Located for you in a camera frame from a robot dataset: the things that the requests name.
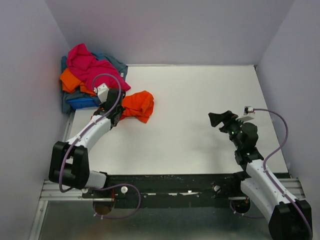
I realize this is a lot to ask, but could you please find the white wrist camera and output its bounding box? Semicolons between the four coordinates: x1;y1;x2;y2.
93;83;110;103
236;106;255;123

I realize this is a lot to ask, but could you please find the magenta t shirt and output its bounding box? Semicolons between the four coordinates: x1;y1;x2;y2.
66;43;131;92

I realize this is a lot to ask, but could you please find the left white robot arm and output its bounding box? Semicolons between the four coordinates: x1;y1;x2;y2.
48;88;126;198

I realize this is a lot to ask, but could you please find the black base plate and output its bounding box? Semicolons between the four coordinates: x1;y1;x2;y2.
82;173;251;213

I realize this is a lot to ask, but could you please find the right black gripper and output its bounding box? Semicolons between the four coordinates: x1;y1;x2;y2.
209;110;248;150

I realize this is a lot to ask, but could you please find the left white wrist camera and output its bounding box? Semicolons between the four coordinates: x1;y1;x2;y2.
93;83;110;103

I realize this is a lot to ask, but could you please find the orange t shirt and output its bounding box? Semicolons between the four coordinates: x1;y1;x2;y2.
120;90;155;124
59;68;125;98

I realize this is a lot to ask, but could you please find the grey blue t shirt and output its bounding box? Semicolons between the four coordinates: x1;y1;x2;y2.
61;52;128;114

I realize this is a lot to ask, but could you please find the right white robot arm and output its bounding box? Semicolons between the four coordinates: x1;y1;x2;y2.
208;106;314;240

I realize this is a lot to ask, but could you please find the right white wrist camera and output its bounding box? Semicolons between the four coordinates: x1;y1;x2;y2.
236;106;255;123

